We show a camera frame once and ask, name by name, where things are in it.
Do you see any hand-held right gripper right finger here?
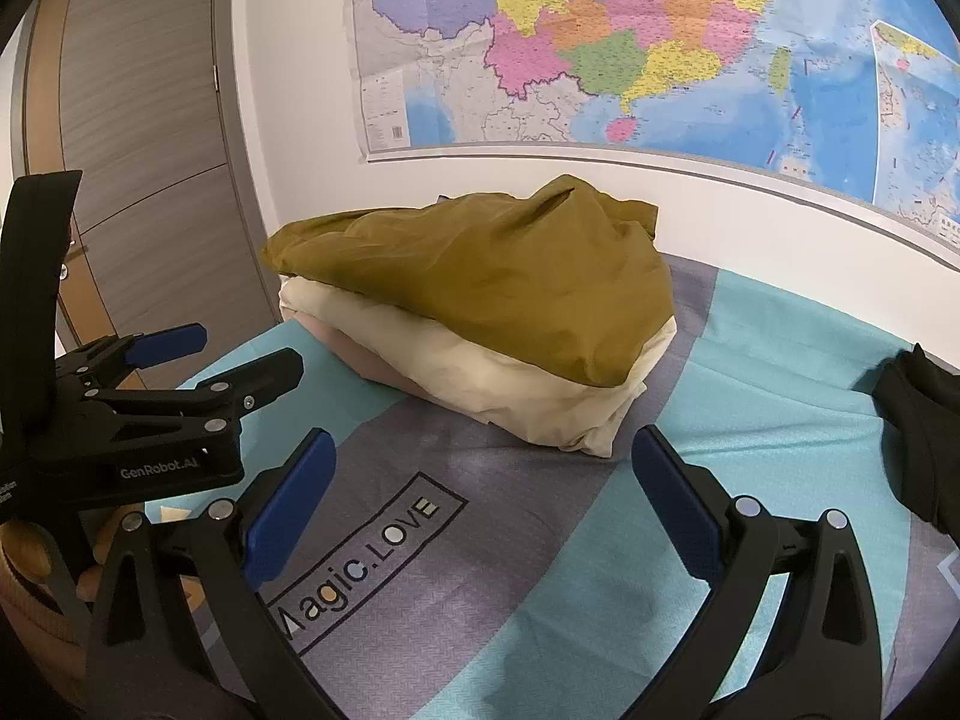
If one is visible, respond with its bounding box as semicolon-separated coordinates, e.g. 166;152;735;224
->
632;424;884;720

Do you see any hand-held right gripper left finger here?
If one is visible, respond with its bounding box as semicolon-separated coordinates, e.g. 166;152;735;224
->
84;427;338;720

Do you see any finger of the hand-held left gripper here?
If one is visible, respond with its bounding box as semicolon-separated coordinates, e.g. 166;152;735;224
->
52;322;209;392
84;347;305;441

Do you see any olive green garment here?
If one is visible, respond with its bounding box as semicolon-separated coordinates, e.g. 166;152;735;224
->
260;174;677;389

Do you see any person's left hand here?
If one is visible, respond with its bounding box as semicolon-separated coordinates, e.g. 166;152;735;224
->
0;519;118;605

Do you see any pink garment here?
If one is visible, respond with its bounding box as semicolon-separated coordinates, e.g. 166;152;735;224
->
288;315;422;401

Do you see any teal and grey bed sheet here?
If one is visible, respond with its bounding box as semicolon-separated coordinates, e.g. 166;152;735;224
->
142;247;960;720

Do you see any cream garment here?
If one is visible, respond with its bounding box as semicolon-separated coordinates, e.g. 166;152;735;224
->
277;275;678;459

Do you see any grey wood-grain door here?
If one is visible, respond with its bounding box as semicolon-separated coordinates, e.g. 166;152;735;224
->
10;0;287;392

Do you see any black garment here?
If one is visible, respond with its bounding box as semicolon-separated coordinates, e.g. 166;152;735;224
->
870;343;960;538

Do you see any colourful wall map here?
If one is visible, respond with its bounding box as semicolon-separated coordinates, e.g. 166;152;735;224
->
346;0;960;272

